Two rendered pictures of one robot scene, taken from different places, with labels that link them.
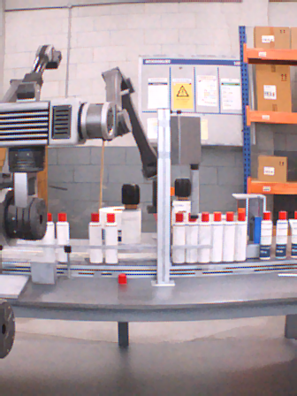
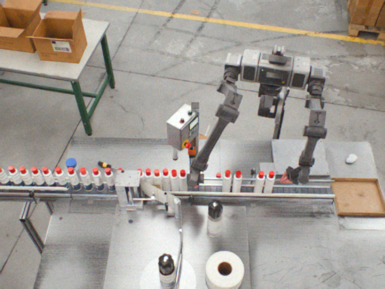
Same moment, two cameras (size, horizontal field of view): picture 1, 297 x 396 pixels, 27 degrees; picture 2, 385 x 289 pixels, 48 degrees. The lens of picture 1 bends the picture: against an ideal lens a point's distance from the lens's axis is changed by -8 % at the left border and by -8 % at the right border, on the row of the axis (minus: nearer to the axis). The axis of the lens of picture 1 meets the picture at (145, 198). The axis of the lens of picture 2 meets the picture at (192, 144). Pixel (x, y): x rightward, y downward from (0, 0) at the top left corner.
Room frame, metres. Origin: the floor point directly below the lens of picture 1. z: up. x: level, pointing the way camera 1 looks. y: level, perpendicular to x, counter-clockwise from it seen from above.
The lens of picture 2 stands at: (4.10, 0.00, 3.20)
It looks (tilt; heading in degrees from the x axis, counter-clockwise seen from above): 51 degrees down; 183
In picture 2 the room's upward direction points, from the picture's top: straight up
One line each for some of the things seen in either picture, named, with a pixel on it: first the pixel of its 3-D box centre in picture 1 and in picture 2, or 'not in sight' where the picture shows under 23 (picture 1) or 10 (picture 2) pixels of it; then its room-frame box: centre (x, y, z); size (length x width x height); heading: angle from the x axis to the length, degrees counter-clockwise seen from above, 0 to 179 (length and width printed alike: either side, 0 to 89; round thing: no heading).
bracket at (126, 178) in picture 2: (248, 195); (128, 178); (2.69, -0.44, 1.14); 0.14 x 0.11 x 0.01; 91
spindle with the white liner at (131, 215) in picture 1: (131, 217); (214, 218); (2.86, 0.06, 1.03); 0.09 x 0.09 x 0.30
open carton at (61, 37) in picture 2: not in sight; (59, 32); (1.14, -1.26, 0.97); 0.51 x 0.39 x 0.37; 175
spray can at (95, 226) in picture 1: (95, 238); (237, 182); (2.58, 0.20, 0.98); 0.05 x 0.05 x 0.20
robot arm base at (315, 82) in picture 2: not in sight; (315, 88); (2.23, 0.62, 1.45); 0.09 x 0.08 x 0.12; 80
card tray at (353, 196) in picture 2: not in sight; (358, 196); (2.56, 0.98, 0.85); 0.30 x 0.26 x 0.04; 91
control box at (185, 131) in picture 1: (179, 139); (183, 128); (2.50, -0.13, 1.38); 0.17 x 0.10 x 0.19; 146
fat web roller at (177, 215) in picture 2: not in sight; (177, 208); (2.78, -0.15, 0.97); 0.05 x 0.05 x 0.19
